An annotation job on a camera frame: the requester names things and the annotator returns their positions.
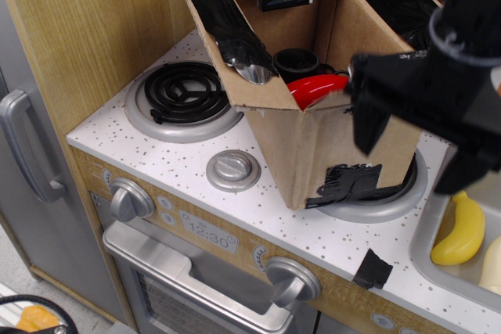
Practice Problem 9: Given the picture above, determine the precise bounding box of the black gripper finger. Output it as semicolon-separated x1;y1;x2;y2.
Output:
433;145;492;195
353;101;391;155

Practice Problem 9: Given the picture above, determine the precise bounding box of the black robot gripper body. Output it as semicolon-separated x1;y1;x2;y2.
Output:
346;51;500;171

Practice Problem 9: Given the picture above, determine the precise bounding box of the brown cardboard box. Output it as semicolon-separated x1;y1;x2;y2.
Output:
186;0;421;210

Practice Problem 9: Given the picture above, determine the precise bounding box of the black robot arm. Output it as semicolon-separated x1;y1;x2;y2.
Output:
346;0;500;194

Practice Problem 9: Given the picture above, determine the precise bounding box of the yellow toy banana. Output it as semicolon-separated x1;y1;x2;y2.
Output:
430;191;485;266

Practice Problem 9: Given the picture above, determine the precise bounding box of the black cup in box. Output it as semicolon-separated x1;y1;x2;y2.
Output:
273;48;320;84

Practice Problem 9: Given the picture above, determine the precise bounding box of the silver toy sink basin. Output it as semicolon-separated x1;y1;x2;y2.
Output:
410;173;500;312

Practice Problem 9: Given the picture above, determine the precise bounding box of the cream toy food piece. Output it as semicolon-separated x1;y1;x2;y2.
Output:
478;237;501;295

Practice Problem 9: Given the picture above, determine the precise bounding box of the silver spoon taped on flap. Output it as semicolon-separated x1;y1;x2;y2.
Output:
225;56;274;85

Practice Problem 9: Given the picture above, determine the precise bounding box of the black tape piece on counter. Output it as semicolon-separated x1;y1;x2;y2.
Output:
352;249;393;289

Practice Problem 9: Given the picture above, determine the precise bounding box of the silver round countertop knob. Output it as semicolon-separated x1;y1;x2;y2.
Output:
206;149;261;192

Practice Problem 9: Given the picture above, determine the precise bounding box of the silver right oven knob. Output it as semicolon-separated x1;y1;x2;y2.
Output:
265;257;322;307

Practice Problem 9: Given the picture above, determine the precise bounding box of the silver oven knob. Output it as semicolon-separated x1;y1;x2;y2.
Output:
110;178;155;222
265;257;322;307

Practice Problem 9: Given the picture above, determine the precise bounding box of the black coil stove burner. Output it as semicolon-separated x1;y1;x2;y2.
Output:
144;61;229;124

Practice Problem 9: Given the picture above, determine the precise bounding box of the silver left oven knob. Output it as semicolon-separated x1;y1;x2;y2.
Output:
110;178;155;222

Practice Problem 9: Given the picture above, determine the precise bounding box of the silver oven door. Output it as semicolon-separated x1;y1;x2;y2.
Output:
102;219;318;334

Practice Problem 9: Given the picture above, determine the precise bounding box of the orange object on floor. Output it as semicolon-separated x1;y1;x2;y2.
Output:
15;305;59;332

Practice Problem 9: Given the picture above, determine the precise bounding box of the silver burner ring front right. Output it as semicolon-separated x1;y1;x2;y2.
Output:
315;148;430;224

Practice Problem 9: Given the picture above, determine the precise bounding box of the silver oven door handle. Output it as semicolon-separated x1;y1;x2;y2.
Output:
103;221;297;333

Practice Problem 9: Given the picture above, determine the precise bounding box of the silver fridge door handle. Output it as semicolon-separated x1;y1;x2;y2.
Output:
1;89;67;203

